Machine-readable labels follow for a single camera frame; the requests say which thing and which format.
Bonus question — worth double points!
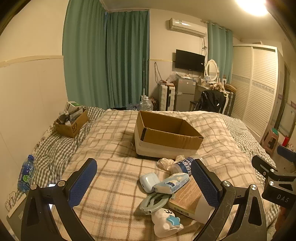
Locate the white air conditioner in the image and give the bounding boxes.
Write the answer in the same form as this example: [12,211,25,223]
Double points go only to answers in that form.
[168,18,208,37]

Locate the white ribbed suitcase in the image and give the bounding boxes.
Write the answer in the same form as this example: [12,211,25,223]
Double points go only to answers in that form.
[158,83,176,112]

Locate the brown paperback book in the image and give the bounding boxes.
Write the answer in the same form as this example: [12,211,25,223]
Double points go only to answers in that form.
[168,177,207,219]

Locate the white tissue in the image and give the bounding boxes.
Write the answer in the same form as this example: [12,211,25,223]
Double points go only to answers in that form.
[157,155,185,171]

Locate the white pole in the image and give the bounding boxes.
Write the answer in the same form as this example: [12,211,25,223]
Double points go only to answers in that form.
[143,58,147,98]

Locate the large cardboard box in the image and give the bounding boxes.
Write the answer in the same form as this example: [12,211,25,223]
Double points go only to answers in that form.
[134,110,204,160]

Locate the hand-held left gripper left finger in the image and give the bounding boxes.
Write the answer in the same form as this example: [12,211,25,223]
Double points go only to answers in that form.
[21,158,98,241]

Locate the narrow light green curtain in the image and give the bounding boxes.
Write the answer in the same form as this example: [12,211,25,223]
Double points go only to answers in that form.
[207,21,233,84]

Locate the large clear water jug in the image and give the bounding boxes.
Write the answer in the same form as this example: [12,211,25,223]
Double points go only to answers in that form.
[139,95,153,112]

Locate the white chair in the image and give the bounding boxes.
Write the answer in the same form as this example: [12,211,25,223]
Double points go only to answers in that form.
[217,91,232,115]

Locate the white plush toy blue star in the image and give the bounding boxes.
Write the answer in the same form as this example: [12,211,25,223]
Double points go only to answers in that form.
[151,208,184,238]

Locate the small printed cardboard box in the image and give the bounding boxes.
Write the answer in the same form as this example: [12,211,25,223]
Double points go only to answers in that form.
[54,109,90,139]

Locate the black wall television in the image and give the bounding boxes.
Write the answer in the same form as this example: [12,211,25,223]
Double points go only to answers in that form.
[175,49,205,72]

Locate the black jacket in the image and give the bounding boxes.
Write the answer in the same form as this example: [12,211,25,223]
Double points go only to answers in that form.
[195,90,226,113]

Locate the green checked bedsheet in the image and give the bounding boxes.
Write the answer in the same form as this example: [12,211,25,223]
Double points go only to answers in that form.
[31,107,276,188]

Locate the plaid beige blanket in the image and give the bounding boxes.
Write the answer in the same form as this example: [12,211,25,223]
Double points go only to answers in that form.
[52,109,281,241]

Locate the white earbuds case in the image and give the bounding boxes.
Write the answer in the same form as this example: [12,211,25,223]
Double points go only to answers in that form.
[140,173,158,193]

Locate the white oval vanity mirror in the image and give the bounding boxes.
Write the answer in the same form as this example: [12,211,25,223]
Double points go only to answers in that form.
[204,60,220,82]

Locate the clear canister with blue label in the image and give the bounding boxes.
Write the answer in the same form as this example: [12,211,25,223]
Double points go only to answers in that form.
[170,156,203,178]

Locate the dark items in small box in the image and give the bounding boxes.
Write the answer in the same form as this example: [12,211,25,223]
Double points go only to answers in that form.
[57,112,73,126]

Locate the white and green carton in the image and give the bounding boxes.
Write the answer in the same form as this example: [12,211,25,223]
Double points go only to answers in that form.
[65,101,83,114]

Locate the wide green curtain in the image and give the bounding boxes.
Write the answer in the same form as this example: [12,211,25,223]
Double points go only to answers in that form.
[105,10,150,110]
[62,0,109,110]

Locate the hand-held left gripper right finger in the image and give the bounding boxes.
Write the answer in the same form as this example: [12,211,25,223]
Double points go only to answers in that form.
[190,159,275,241]

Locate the blue label water bottle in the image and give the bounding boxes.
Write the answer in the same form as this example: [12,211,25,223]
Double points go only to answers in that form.
[17,155,35,192]

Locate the grey mini fridge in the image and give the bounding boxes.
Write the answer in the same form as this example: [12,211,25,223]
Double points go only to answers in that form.
[174,77,197,112]

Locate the plastic stool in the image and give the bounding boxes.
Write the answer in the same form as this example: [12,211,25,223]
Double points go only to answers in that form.
[261,128,279,155]

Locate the ceiling lamp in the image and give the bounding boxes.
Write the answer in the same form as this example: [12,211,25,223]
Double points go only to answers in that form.
[233,0,271,17]

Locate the blue and white tissue packet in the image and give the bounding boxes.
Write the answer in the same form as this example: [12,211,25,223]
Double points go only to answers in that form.
[154,173,190,194]

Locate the clear plastic bag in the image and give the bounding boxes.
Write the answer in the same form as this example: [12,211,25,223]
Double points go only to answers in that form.
[166,72,180,84]

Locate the white louvered wardrobe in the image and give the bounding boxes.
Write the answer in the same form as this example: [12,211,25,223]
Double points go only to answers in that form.
[231,44,284,142]

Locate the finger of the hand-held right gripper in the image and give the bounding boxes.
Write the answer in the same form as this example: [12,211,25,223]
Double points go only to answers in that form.
[252,155,278,179]
[277,145,296,161]

